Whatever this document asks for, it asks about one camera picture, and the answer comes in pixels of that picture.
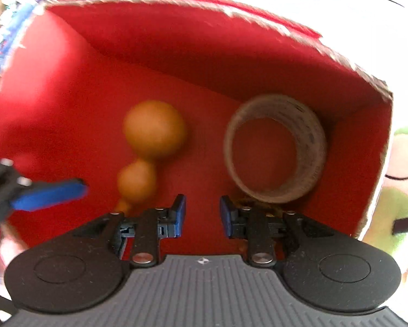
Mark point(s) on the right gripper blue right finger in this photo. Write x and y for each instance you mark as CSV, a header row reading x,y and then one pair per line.
x,y
236,217

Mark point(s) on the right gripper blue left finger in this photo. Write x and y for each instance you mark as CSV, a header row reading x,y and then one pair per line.
x,y
166,222

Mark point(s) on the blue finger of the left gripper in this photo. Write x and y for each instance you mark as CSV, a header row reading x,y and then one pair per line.
x,y
41,195

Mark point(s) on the orange wooden gourd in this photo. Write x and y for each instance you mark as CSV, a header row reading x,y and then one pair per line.
x,y
155,130

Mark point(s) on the brown tape roll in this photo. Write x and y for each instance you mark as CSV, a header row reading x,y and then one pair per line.
x,y
275,148

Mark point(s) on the red cardboard box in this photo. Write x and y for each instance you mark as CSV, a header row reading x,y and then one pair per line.
x,y
82,64

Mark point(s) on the green caterpillar plush toy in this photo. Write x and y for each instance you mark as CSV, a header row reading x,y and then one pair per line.
x,y
389,222

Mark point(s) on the blue checkered cloth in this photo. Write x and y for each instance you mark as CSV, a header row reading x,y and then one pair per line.
x,y
17,20

